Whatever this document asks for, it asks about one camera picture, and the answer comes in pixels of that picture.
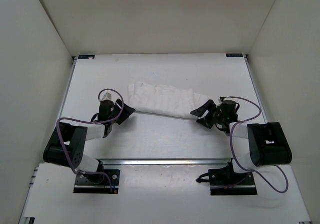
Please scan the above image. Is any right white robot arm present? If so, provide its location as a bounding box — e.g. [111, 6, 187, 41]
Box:
[190, 97, 292, 184]

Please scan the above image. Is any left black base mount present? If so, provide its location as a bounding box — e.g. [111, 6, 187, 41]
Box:
[73, 161, 121, 194]

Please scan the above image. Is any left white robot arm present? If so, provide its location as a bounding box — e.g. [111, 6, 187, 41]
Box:
[43, 93, 136, 183]

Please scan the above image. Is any right blue corner label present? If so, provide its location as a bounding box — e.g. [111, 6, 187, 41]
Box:
[225, 53, 243, 58]

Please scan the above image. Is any purple cable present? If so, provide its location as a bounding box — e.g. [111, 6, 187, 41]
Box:
[56, 88, 125, 176]
[222, 96, 289, 193]

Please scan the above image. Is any white pleated skirt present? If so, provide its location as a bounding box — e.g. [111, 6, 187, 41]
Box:
[128, 82, 209, 119]

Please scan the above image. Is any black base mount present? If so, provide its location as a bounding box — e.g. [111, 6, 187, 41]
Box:
[195, 161, 258, 196]
[73, 161, 121, 194]

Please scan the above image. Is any left blue corner label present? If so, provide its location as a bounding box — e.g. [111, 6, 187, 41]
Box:
[78, 55, 95, 59]

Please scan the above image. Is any aluminium rail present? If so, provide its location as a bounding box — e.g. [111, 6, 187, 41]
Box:
[102, 158, 230, 165]

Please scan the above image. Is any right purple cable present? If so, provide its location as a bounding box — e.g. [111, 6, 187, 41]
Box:
[222, 96, 289, 193]

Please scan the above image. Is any blue corner label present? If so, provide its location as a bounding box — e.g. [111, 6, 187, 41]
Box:
[78, 55, 95, 59]
[225, 53, 243, 58]

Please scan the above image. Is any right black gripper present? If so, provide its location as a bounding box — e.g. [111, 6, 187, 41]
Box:
[190, 100, 226, 128]

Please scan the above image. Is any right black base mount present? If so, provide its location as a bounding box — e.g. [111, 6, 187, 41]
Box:
[195, 161, 258, 196]

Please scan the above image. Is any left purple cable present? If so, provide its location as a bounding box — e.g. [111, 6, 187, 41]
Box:
[56, 88, 125, 176]

